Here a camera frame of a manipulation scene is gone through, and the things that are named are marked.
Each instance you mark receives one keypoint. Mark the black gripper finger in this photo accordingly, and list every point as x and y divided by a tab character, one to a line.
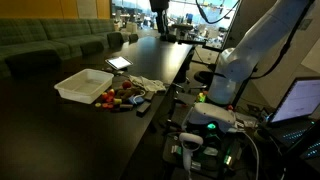
164	21
158	21

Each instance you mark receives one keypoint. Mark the red stop button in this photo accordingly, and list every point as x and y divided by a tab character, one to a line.
230	107

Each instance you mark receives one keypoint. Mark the grey wall sign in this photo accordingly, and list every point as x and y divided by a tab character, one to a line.
304	25

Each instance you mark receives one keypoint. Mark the red yellow cone toy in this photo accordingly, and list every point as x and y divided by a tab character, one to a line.
108	95

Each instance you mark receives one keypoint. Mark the white VR controller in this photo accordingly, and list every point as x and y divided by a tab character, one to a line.
190	141

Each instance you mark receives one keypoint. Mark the brown stuffed toy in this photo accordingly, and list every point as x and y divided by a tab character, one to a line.
128	93

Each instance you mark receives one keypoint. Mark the open laptop lit keyboard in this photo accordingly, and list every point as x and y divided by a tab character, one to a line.
300	100

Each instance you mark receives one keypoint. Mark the dark upholstered chair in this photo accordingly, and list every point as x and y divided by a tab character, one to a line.
115	39

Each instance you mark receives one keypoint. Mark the white plastic bin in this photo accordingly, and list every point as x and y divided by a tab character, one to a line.
83	85

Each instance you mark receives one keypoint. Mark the red ball toy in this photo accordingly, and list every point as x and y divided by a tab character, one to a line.
126	85

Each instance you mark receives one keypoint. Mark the red toy disc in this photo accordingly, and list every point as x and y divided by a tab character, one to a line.
107	106

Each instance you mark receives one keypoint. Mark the white VR headset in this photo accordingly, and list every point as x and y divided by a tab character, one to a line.
210	115

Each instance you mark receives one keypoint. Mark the tablet with lit screen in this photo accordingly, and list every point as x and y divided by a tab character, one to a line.
119	62

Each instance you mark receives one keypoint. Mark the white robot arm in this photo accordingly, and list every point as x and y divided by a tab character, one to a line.
240	63

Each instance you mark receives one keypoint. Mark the black office chair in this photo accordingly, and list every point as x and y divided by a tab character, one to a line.
203	77

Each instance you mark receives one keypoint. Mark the yellow cylinder toy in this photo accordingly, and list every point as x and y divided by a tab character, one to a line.
117	101

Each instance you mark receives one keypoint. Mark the white woven cloth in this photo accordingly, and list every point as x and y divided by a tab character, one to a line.
148	83

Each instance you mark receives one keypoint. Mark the yellow toy disc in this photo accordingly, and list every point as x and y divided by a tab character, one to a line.
98	105

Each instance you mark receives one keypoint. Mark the green plaid sofa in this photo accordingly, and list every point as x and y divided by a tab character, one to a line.
50	36

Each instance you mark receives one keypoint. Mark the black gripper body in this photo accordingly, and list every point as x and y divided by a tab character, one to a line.
159	5

